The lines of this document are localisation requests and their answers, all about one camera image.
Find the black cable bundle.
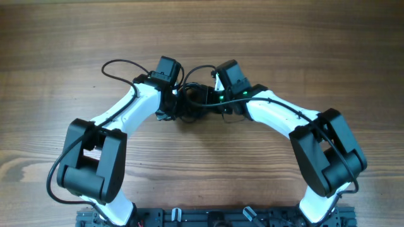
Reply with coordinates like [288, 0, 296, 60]
[175, 81, 222, 124]

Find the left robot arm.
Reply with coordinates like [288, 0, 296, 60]
[49, 56, 184, 226]

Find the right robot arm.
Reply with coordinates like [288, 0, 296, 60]
[204, 60, 367, 226]

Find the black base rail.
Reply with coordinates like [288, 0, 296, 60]
[75, 206, 357, 227]

